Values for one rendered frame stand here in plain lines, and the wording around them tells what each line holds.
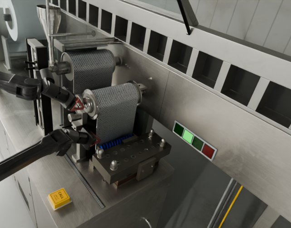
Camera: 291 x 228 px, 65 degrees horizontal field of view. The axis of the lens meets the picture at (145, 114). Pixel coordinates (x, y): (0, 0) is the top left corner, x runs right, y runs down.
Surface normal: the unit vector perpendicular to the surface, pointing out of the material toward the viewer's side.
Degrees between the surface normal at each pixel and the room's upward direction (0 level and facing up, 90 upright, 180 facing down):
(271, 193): 90
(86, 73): 92
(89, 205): 0
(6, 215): 0
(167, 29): 90
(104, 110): 90
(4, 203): 0
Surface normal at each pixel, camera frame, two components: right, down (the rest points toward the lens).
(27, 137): 0.15, -0.83
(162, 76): -0.75, 0.25
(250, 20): -0.54, 0.38
